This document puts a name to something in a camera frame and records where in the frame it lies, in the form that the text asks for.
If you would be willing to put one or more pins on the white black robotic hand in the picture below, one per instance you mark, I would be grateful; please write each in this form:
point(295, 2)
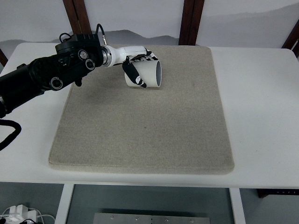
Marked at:
point(127, 55)

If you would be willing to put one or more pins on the white ribbed cup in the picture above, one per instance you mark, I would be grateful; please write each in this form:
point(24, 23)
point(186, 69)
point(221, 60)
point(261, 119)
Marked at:
point(150, 72)

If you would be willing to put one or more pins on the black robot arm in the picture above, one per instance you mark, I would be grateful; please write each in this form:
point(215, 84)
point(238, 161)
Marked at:
point(76, 56)

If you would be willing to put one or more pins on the beige square foam mat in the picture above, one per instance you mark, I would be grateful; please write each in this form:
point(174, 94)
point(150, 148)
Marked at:
point(178, 128)

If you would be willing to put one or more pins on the grey metal plate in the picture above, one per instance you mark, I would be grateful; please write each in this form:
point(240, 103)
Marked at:
point(116, 218)

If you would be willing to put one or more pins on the dark wooden stand foot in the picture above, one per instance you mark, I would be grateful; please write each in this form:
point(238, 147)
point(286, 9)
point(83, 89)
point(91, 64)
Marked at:
point(262, 193)

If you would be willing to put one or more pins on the white power strip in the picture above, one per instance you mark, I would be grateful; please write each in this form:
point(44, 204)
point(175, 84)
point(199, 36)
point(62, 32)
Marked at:
point(21, 214)

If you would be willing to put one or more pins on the dark wooden frame post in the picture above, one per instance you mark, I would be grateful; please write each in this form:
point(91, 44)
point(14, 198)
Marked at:
point(78, 18)
point(191, 17)
point(3, 58)
point(292, 42)

